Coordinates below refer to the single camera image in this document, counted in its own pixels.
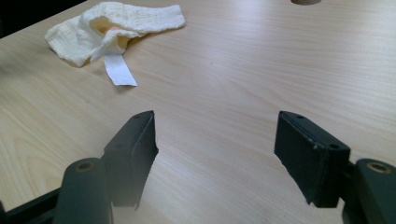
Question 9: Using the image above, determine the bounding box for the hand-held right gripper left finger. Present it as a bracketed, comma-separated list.
[101, 110, 160, 209]

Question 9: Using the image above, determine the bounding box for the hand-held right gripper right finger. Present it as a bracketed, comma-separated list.
[274, 110, 351, 208]

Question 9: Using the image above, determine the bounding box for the white towel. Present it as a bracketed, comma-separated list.
[44, 0, 187, 87]

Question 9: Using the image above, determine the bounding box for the dark round cable grommet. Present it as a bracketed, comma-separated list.
[290, 0, 322, 6]

